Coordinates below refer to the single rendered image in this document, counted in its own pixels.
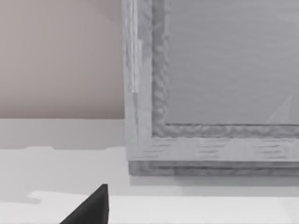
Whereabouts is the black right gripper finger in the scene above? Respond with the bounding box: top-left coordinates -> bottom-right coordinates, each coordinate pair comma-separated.
59,183 -> 110,224

